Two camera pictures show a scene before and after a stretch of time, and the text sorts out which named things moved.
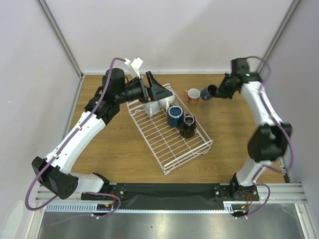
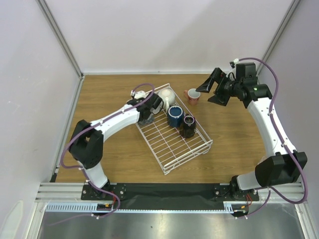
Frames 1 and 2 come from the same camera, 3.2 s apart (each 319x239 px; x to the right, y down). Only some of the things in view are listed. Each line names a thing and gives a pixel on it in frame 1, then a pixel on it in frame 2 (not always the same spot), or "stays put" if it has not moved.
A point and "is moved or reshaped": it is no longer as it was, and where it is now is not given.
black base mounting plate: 173,196 stays put
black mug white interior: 188,130 stays put
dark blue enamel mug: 175,116 stays put
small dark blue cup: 208,92 is moved or reshaped
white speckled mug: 167,102 stays put
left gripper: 158,91 to 141,121
